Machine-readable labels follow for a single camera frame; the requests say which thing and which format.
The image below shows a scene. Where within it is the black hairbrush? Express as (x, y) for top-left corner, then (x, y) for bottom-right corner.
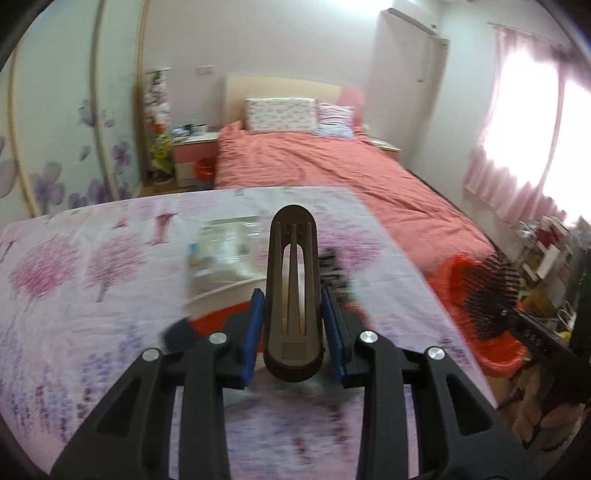
(462, 252), (521, 341)

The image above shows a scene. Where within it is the black floral fabric scrunchie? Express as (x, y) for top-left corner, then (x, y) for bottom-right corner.
(318, 248), (353, 304)

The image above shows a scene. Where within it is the white wet wipes pack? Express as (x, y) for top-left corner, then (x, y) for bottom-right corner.
(187, 216), (266, 296)

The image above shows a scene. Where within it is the red laundry basket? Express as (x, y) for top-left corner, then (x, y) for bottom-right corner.
(428, 254), (527, 379)

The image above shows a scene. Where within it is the floral pink table cloth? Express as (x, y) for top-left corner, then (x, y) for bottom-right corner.
(1, 187), (489, 472)

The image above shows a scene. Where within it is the coral pink bed duvet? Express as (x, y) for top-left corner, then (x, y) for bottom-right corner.
(214, 121), (494, 276)

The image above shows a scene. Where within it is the cluttered desk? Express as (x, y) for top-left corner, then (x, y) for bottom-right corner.
(518, 216), (590, 362)

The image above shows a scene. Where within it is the pink window curtain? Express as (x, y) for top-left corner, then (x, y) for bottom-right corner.
(464, 26), (590, 226)

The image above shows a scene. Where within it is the stuffed toy column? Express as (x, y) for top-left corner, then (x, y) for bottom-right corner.
(143, 68), (174, 184)

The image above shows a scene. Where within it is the small red bin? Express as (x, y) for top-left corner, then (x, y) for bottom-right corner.
(193, 157), (216, 182)

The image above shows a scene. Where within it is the pink white nightstand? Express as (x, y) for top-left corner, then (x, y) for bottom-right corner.
(172, 132), (218, 190)

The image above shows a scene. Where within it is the far side nightstand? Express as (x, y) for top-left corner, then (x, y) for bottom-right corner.
(370, 138), (401, 161)

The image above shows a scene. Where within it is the black white mug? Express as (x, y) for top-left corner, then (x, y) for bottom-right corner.
(184, 122), (208, 136)

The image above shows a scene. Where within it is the pink striped pillow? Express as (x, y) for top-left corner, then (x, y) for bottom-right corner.
(315, 103), (355, 139)

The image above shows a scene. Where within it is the white floral pillow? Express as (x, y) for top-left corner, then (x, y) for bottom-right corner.
(245, 97), (318, 133)

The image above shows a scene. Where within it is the floral sliding wardrobe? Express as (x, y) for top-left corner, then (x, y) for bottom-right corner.
(1, 1), (148, 224)

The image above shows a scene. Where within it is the beige wooden headboard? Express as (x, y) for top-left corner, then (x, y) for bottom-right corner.
(221, 76), (365, 127)

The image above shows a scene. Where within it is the white air conditioner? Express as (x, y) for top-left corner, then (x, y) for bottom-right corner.
(388, 4), (438, 36)

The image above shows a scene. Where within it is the white wire rack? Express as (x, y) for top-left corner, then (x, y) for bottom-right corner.
(515, 220), (545, 273)

